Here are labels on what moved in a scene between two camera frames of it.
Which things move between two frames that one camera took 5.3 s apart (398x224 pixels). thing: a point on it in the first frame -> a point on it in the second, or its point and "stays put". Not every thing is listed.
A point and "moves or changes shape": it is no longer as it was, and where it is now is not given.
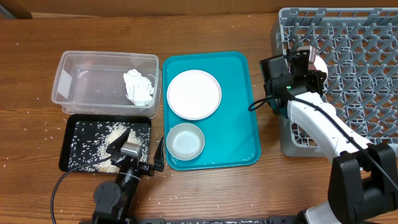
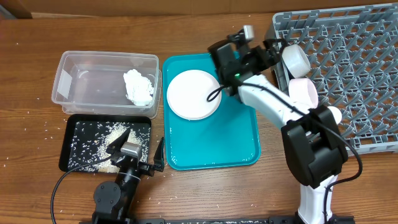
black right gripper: x=315 y=76 -> x=272 y=56
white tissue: x=138 y=88 stays put
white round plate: x=194 y=94 stays put
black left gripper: x=149 y=169 stays put
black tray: x=87 y=137 stays put
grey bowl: x=185 y=141 moves or changes shape
